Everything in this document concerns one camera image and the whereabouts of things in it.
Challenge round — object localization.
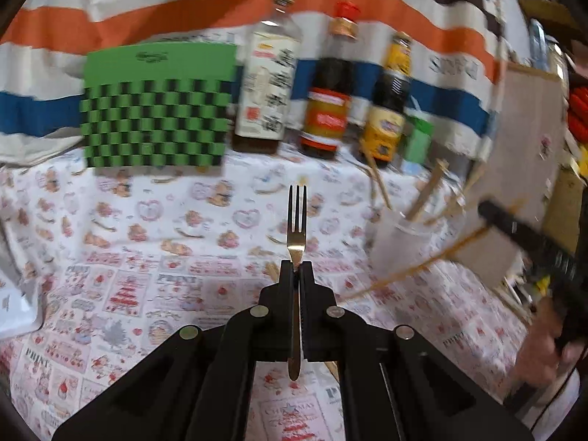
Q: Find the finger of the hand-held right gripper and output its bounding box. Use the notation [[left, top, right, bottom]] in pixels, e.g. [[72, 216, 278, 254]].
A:
[[478, 200, 582, 282]]

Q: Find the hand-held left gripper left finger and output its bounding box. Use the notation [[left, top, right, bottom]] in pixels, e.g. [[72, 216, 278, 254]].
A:
[[53, 261, 295, 441]]

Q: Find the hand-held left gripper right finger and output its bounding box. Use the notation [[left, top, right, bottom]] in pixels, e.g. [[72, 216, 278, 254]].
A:
[[300, 262, 536, 441]]

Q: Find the metal fork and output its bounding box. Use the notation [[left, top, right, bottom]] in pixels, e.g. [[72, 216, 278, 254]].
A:
[[286, 184, 308, 382]]

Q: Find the clear plastic cup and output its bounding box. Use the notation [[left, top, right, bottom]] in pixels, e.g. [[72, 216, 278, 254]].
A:
[[370, 209, 442, 281]]

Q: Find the person's right hand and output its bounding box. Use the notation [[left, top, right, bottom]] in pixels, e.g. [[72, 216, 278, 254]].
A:
[[517, 296, 588, 382]]

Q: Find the brown cardboard panel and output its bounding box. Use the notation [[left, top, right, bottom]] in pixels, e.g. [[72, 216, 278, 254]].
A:
[[469, 62, 573, 286]]

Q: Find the red object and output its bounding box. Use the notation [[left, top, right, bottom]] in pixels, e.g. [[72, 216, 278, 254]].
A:
[[569, 94, 588, 141]]

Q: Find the bear and heart printed cloth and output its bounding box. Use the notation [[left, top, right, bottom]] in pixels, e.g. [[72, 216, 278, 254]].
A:
[[0, 140, 488, 295]]

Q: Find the small green carton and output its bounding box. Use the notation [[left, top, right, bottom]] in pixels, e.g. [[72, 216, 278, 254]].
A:
[[402, 112, 435, 175]]

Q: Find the red festive printed tablecloth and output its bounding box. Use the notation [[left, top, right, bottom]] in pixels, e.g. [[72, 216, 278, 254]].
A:
[[0, 252, 529, 441]]

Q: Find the dark bottle with yellow label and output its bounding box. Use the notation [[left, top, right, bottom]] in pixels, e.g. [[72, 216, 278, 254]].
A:
[[358, 31, 413, 168]]

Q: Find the dark bottle with red cap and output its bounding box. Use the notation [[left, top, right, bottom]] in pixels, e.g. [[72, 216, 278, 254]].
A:
[[298, 1, 361, 161]]

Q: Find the clear bottle with white label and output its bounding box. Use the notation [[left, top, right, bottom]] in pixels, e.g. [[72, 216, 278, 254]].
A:
[[231, 0, 299, 154]]

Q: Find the green black checkered box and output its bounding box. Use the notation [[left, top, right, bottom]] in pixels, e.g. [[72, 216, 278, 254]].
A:
[[80, 42, 237, 168]]

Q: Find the white box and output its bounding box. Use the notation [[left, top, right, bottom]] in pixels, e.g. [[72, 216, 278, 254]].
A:
[[0, 280, 43, 332]]

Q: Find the striped towel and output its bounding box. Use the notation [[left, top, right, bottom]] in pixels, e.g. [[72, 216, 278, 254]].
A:
[[0, 0, 508, 166]]

